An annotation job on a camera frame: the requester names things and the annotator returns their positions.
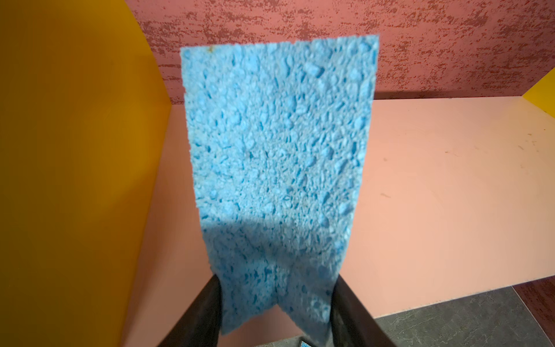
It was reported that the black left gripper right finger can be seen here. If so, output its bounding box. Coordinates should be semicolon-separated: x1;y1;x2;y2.
330;276;396;347

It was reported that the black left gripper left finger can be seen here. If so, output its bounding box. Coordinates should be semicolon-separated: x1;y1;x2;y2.
158;275;222;347

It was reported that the yellow wooden shelf unit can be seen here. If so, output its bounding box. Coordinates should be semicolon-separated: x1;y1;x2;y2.
1;1;554;346

